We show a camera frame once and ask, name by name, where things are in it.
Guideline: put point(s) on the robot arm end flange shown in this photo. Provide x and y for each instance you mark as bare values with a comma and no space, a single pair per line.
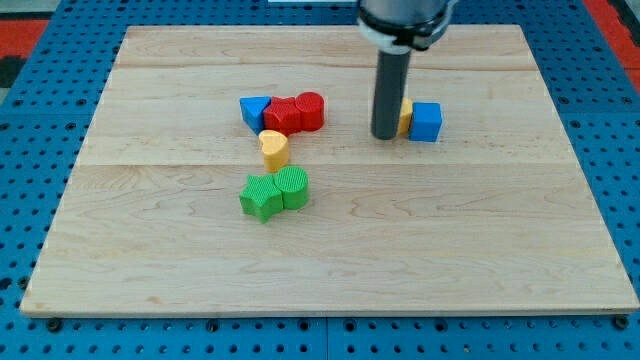
397,27

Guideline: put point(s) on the yellow heart block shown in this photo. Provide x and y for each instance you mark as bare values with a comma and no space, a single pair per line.
274,147

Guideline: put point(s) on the yellow hexagon block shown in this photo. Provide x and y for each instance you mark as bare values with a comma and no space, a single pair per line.
405,116

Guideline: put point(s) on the green cylinder block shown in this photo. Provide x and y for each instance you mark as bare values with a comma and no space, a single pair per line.
293,183

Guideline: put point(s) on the green star block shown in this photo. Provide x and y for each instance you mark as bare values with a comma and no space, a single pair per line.
261,197

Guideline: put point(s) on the red star block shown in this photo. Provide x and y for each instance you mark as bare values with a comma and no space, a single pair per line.
283,116

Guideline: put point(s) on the red cylinder block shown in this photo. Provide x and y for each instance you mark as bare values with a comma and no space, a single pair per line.
311,108

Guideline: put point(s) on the blue triangle block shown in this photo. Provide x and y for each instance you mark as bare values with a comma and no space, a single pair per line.
252,111

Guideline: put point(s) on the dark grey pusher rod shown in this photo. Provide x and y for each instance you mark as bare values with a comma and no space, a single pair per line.
391,75

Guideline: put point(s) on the blue cube block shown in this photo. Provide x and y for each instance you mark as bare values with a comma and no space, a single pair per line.
426,122

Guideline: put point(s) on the light wooden board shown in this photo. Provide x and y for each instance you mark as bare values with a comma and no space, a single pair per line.
494,218

